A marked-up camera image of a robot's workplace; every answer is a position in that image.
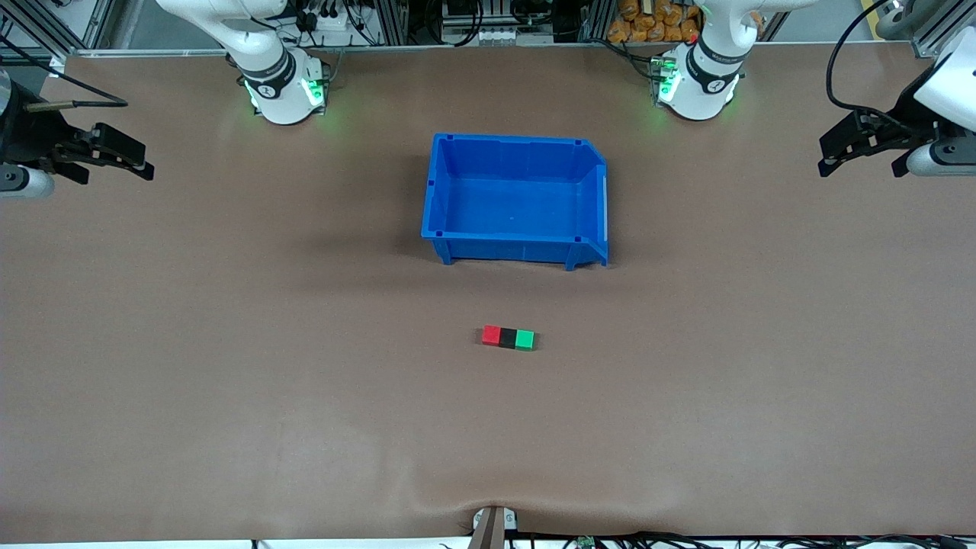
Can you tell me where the brown table cover sheet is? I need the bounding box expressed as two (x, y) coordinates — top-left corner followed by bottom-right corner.
(0, 42), (976, 544)

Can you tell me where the aluminium frame profile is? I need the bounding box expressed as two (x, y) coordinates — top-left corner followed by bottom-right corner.
(877, 0), (976, 58)
(0, 0), (115, 58)

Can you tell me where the aluminium post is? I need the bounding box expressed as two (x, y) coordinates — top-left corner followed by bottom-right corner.
(377, 0), (409, 45)
(581, 0), (613, 43)

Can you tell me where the bag of orange snacks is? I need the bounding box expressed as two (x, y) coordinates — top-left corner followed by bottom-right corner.
(608, 0), (701, 44)

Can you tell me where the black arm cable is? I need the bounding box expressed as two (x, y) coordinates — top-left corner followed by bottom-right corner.
(0, 34), (129, 114)
(826, 0), (897, 119)

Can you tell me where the blue plastic storage bin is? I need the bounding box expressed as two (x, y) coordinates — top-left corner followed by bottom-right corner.
(421, 133), (609, 272)

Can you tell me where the white power strip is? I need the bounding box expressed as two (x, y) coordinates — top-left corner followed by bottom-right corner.
(294, 0), (359, 39)

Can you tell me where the background control equipment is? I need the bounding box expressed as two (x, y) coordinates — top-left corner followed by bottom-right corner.
(442, 0), (556, 44)

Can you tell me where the grey edge clamp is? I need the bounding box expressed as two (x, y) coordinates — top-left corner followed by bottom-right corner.
(471, 506), (519, 549)

